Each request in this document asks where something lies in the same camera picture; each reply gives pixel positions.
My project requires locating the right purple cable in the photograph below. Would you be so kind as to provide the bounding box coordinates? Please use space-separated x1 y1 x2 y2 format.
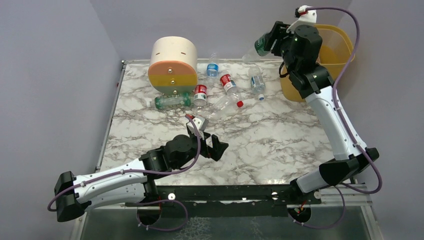
287 5 383 230

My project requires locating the yellow mesh plastic bin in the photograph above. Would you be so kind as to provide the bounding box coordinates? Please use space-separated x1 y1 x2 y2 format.
280 24 354 102

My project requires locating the cream and orange cylinder box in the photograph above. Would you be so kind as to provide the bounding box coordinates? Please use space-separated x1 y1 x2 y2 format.
147 36 198 95

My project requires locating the green tinted plastic bottle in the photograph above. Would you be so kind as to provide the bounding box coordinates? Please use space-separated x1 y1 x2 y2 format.
145 92 192 110

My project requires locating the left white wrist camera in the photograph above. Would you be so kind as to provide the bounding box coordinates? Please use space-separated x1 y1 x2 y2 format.
186 115 209 134

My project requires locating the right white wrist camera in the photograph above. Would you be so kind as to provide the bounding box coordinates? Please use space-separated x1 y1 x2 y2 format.
286 5 317 33

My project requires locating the red white label bottle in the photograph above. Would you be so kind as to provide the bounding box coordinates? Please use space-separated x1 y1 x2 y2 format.
193 84 207 107

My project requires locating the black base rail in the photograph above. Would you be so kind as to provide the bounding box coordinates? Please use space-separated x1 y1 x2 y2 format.
91 183 332 220

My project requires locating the red label clear bottle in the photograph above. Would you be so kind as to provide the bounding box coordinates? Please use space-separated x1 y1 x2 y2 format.
219 71 244 108

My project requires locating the clear bottle blue white label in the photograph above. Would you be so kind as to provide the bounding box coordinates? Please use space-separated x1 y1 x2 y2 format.
248 66 266 101

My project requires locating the blue label water bottle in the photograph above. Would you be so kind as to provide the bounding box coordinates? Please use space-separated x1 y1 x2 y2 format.
205 52 219 83

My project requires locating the clear bottle red cap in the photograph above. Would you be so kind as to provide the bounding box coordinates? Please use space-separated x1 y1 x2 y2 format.
198 96 239 121

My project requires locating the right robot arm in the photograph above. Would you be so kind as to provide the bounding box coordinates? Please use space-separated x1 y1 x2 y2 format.
264 21 380 196

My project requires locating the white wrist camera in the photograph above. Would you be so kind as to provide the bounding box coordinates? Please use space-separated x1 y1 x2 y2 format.
186 115 209 134
286 5 317 33

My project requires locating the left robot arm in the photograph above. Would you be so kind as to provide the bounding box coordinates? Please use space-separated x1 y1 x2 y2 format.
47 131 229 222

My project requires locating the clear bottle green label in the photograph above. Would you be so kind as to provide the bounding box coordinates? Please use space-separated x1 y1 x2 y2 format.
242 33 269 63

